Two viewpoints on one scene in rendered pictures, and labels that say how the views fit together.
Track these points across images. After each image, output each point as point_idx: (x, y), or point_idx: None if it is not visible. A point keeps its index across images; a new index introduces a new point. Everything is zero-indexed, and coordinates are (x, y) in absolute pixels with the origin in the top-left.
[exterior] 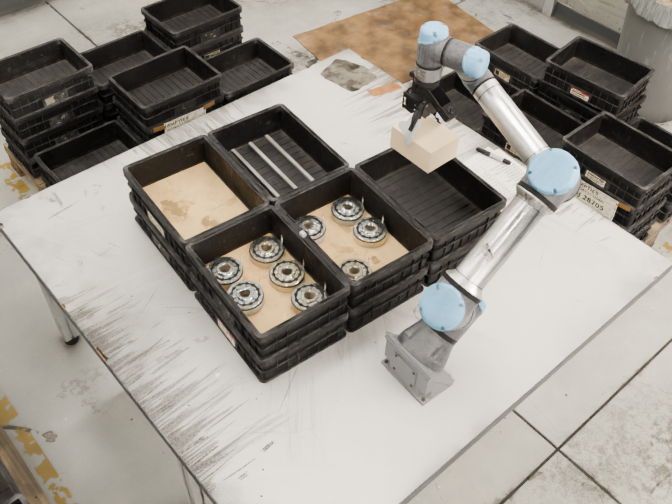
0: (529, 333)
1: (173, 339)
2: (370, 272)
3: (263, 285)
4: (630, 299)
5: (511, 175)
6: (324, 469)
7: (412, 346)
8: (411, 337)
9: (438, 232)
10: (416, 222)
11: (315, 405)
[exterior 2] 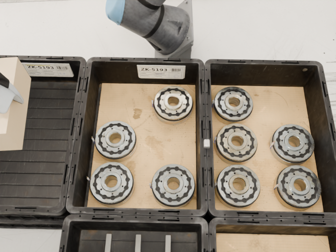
0: (68, 26)
1: None
2: (160, 91)
3: (262, 153)
4: None
5: None
6: (283, 31)
7: (185, 16)
8: (180, 21)
9: (51, 105)
10: (81, 86)
11: None
